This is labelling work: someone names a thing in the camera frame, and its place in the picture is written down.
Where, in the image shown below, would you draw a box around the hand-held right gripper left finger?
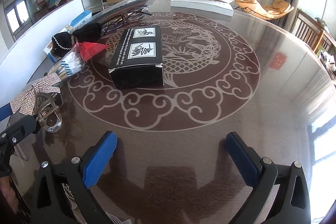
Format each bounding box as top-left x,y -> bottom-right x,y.
31,131 -> 118,224

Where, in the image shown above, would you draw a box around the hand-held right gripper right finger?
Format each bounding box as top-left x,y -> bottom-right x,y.
226,132 -> 311,224

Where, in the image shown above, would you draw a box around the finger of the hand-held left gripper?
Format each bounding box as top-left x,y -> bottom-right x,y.
0,115 -> 37,147
0,104 -> 13,117

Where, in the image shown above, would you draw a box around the rhinestone bow hair clip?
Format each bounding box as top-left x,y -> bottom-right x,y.
10,74 -> 63,134

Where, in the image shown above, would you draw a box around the cotton swab bag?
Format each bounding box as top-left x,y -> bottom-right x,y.
44,43 -> 86,80

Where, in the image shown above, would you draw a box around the red packet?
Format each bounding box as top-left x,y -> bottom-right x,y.
78,42 -> 109,60

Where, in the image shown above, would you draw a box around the black knit sock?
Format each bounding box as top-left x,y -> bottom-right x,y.
73,23 -> 102,41

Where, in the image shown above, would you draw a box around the blue and white box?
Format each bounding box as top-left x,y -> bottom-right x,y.
43,10 -> 92,56

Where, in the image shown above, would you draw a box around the black cloth with white trim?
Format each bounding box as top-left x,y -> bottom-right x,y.
51,32 -> 78,57

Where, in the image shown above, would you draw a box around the black box with white labels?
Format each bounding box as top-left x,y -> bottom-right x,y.
108,25 -> 165,89

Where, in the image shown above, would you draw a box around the wooden slatted chair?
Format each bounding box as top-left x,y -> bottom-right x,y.
294,9 -> 336,55

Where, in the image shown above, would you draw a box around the orange lounge chair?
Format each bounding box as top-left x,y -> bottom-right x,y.
234,0 -> 295,22

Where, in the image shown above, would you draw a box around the white flat box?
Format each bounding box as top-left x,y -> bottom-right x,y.
170,0 -> 235,17

